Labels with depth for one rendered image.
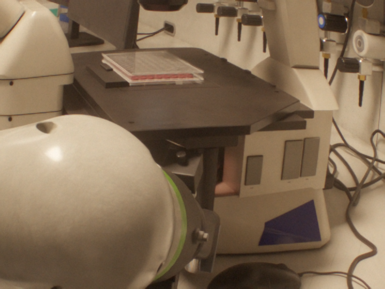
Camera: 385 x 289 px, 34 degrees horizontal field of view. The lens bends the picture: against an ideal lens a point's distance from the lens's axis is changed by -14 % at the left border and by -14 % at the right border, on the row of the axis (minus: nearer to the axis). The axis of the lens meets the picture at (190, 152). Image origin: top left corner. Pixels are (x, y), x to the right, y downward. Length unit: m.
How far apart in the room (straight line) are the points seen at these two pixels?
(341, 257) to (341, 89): 0.64
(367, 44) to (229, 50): 0.78
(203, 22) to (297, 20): 1.23
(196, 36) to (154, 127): 1.56
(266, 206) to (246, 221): 0.03
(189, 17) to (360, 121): 0.97
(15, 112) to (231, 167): 0.29
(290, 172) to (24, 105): 0.34
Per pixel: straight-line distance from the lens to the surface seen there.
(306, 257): 0.85
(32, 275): 0.35
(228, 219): 0.82
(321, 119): 0.86
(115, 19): 1.17
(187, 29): 2.22
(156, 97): 0.70
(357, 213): 1.01
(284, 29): 0.88
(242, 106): 0.69
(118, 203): 0.33
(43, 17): 0.71
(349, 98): 1.41
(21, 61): 0.71
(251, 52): 1.82
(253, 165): 0.82
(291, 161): 0.85
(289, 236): 0.85
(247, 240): 0.83
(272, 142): 0.83
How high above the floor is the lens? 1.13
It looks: 19 degrees down
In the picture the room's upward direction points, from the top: 4 degrees clockwise
